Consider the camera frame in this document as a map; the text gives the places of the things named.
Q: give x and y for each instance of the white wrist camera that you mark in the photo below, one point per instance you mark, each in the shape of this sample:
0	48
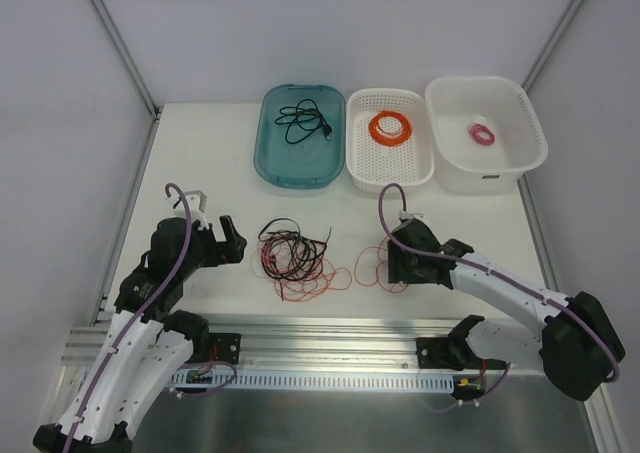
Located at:
404	216
195	204

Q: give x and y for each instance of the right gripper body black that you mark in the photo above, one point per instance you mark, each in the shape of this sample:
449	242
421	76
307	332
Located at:
396	261

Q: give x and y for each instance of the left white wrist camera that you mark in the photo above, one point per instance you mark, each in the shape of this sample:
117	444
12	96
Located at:
195	204

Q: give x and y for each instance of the teal plastic tray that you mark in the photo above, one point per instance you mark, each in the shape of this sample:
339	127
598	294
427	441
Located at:
300	139

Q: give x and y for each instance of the white perforated basket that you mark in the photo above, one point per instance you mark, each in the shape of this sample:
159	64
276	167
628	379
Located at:
388	139

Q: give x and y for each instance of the white deep plastic tub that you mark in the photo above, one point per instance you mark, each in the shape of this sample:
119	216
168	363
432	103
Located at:
486	133

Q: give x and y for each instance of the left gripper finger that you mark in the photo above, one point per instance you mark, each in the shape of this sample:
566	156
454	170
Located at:
230	232
229	252

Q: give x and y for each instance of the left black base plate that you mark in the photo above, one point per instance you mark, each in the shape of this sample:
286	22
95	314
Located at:
223	347

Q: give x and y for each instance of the aluminium frame post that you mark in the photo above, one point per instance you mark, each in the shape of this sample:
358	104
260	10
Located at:
124	55
552	43

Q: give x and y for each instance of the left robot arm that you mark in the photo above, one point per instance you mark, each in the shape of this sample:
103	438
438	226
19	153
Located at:
148	340

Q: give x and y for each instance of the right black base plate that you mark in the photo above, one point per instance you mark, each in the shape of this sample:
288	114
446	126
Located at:
451	354

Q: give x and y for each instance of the aluminium mounting rail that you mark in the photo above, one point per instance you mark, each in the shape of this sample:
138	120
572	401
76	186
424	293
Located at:
328	344

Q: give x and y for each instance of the right aluminium frame post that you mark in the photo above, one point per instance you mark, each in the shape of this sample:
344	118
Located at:
552	43

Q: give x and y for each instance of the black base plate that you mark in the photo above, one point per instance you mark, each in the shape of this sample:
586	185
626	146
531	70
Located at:
223	347
451	354

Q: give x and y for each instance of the white slotted cable duct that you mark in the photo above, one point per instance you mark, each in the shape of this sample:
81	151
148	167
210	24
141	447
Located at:
405	382

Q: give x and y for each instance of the left aluminium frame post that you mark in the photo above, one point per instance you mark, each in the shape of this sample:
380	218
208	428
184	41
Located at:
124	55

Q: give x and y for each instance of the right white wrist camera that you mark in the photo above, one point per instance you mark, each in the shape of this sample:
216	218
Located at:
404	216

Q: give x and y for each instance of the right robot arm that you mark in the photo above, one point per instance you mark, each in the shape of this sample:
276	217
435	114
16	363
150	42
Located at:
570	339

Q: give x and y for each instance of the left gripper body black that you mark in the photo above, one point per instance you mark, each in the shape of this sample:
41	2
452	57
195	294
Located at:
220	246

